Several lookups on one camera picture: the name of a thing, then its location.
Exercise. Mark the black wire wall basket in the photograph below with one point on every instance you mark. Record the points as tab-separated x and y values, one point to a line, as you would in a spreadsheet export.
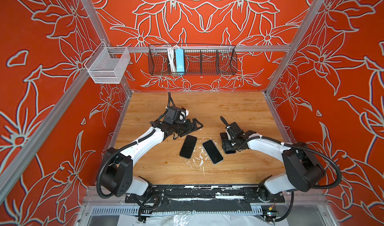
200	60

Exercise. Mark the small green circuit board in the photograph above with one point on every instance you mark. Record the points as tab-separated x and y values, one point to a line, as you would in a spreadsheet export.
270	215

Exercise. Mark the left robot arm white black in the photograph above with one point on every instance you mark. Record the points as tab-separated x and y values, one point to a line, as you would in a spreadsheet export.
115	175

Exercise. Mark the middle black smartphone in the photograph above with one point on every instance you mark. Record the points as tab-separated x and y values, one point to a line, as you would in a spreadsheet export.
213	152

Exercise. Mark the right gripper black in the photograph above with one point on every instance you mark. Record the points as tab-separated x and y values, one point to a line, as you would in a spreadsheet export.
225	146

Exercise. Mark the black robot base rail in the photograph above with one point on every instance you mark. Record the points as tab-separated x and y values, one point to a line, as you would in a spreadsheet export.
204	198

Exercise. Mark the white mesh wall basket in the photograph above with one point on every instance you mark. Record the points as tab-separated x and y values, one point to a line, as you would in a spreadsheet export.
106	68

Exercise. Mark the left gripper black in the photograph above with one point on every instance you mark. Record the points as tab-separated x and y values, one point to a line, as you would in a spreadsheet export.
188	128

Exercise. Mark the blue box in basket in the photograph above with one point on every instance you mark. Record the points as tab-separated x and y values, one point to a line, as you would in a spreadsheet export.
180	62

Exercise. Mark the black smartphone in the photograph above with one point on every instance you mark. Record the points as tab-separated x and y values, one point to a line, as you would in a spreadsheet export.
213	152
188	147

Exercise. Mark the phone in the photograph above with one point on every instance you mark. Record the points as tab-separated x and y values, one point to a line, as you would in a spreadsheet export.
226	144

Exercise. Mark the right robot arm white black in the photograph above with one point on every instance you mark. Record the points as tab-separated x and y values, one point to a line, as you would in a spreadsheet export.
303	170

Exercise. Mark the left black smartphone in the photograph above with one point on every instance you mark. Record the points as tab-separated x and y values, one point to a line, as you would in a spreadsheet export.
188	147

